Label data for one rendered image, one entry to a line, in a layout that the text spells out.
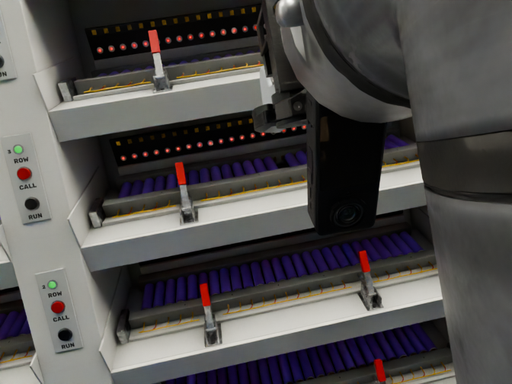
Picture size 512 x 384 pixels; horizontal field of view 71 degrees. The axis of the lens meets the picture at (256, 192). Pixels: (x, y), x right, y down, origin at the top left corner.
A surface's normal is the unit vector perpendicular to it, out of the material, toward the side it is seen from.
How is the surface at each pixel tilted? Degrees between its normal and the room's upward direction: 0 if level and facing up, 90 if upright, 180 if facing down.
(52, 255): 90
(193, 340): 21
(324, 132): 118
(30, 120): 90
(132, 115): 111
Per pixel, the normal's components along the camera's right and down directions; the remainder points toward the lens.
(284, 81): 0.10, 0.06
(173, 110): 0.16, 0.45
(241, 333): -0.12, -0.88
